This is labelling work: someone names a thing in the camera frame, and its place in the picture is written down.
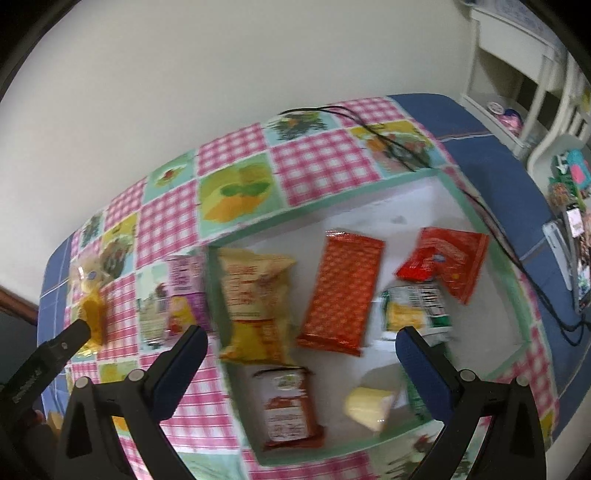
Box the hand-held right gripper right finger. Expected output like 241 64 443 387
396 326 548 480

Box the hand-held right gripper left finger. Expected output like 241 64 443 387
55 325 209 480

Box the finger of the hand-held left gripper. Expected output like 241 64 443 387
37 320 92 371

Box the dark green snack packet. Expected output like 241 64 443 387
402 364 432 421

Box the white and green chip packet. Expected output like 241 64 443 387
381 284 453 344

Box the orange patterned snack packet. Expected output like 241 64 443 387
296 229 386 357

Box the brown and red snack packet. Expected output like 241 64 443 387
252 366 324 452

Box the white box with teal rim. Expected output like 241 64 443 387
205 168 539 467

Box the clear and yellow snack packet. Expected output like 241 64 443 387
69 256 108 358

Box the pale green snack packet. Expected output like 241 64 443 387
344 387 398 432

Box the round cookie packet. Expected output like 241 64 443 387
137 270 169 354

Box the pink snack packet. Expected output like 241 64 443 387
164 255 213 335

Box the colourful item pile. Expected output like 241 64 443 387
542 148 591 315

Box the pink checkered tablecloth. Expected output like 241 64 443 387
60 97 555 480

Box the pink item on shelf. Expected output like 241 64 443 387
499 110 525 134

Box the white shelf unit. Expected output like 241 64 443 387
462 0 591 185

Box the brown wooden rail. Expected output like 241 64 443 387
0 286 40 326

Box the black cable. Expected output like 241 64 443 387
279 106 587 347

